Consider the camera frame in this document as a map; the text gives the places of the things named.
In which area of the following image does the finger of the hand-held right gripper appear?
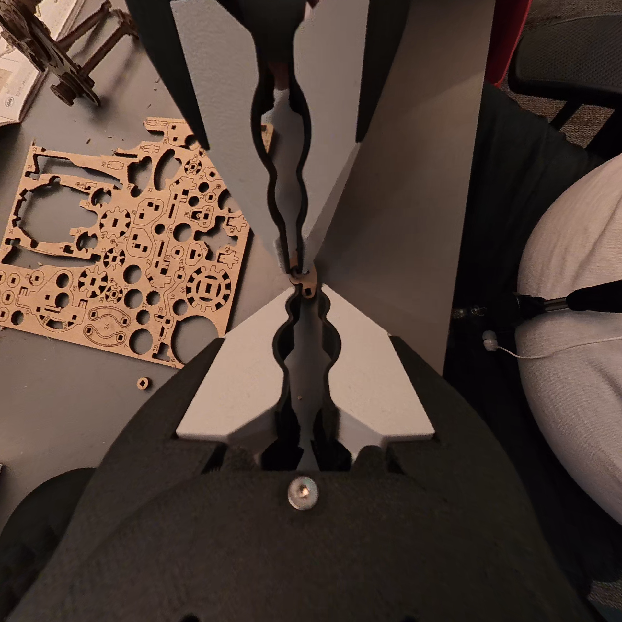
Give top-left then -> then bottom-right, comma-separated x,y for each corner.
171,0 -> 295,271
291,0 -> 366,273

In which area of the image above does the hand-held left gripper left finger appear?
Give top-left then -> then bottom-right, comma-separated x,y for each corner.
176,286 -> 298,471

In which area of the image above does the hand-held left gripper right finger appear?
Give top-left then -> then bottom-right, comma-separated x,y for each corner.
315,285 -> 434,471

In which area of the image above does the oval notched wooden part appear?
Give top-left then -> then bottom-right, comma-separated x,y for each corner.
288,249 -> 318,298

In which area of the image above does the laser-cut wooden parts sheet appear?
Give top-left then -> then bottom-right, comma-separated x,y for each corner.
0,117 -> 251,367

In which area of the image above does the assembled dark wooden model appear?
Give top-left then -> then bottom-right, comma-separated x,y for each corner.
0,0 -> 142,109

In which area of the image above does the red fabric item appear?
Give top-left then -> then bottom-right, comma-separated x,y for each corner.
487,0 -> 534,90

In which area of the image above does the black office chair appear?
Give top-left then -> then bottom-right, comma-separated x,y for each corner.
508,34 -> 622,149

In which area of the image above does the illustrated instruction booklet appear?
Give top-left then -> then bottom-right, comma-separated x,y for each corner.
0,0 -> 105,128

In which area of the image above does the thin white cord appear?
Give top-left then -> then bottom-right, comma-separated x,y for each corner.
482,330 -> 622,361

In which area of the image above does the black lanyard strap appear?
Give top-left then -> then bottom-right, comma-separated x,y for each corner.
513,283 -> 622,319

